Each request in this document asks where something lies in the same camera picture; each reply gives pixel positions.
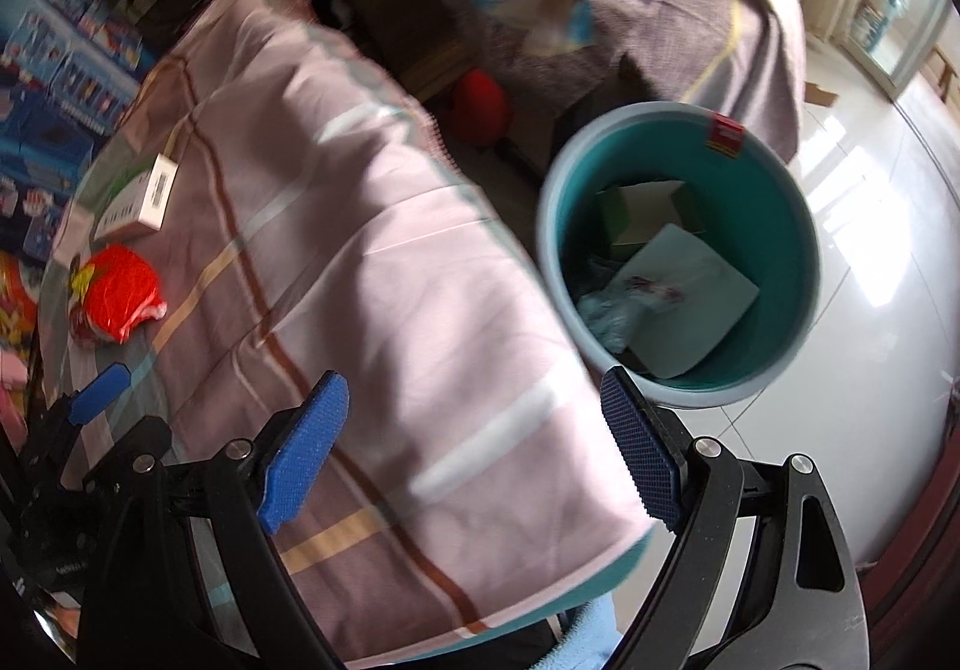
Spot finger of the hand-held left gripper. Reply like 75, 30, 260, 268
82, 417, 173, 483
30, 364, 132, 461

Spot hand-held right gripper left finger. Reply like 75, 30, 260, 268
79, 370, 350, 670

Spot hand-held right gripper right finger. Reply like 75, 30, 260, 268
602, 366, 871, 670

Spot teal trash bin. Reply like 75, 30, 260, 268
536, 102, 822, 408

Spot crumpled red wrapper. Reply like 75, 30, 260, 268
69, 244, 167, 348

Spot crumpled light blue plastic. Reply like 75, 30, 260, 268
576, 257, 687, 354

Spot white paper sheet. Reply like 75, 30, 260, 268
622, 224, 761, 378

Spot light blue towel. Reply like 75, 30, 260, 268
555, 599, 623, 670

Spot white green carton box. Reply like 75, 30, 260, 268
94, 152, 179, 240

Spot pink checked tablecloth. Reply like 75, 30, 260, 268
37, 0, 653, 663

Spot large dark blue toy box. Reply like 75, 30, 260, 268
0, 0, 162, 139

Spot red round object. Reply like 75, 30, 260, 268
450, 70, 511, 150

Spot wooden cabinet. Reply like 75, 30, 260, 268
300, 0, 481, 139

